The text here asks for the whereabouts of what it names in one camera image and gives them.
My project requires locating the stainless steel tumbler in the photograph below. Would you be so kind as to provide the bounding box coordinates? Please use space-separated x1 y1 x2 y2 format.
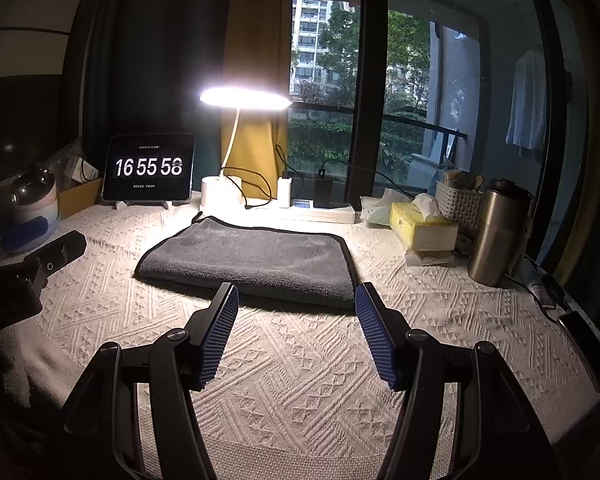
467 178 534 287

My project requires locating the grey towel with black edge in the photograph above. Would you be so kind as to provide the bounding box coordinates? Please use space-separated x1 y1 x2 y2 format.
133 215 357 312

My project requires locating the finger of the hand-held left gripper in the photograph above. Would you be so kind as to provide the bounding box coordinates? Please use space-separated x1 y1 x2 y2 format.
23 230 88 287

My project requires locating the black cable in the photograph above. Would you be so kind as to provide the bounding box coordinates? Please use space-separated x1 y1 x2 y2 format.
219 166 273 211
318 158 415 190

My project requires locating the black smartphone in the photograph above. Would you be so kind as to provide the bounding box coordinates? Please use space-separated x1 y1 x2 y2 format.
557 309 600 362

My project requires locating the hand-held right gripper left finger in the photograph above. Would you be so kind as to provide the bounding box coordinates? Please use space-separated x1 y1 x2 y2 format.
62 282 240 480

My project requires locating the cardboard box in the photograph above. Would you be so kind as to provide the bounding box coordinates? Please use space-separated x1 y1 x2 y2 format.
57 174 104 220

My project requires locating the dark curtain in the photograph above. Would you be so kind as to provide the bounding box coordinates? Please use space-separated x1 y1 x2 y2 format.
79 0 237 173

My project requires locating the white desk lamp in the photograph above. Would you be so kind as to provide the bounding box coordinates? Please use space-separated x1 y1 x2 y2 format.
198 86 294 210

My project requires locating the hanging white shirt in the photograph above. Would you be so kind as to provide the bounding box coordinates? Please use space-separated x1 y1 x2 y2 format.
504 49 549 152

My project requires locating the small white tube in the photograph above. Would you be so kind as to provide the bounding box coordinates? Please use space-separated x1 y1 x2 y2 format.
524 264 557 308

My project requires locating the white power strip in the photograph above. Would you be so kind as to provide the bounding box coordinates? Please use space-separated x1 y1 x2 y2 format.
200 199 356 225

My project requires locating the black window frame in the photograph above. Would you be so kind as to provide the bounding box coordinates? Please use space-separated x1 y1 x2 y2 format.
344 0 392 207

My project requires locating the white textured tablecloth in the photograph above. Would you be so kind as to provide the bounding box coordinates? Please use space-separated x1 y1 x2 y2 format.
0 190 600 480

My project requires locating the white tablet stand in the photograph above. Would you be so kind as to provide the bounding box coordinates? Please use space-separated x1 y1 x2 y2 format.
114 199 174 211

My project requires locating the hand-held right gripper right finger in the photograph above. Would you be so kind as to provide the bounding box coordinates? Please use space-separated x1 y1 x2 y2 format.
354 282 540 480

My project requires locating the green soft tissue pack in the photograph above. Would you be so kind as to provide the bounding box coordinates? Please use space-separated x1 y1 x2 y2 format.
359 188 412 227

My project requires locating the black power adapter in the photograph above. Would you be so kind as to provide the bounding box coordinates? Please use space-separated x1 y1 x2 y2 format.
313 177 334 209

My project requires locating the white woven plastic basket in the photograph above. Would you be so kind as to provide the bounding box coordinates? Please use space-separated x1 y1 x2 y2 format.
434 168 485 237

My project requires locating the yellow tissue box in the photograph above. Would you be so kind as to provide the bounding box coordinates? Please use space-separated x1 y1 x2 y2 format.
389 194 460 252

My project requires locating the yellow curtain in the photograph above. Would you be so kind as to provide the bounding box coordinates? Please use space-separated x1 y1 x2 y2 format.
221 0 294 182

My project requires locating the white appliance with metal bowl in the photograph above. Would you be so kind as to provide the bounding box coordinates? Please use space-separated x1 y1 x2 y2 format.
1 167 62 254

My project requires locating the tablet showing clock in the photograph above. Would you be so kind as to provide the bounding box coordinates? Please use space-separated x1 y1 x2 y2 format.
101 133 197 202

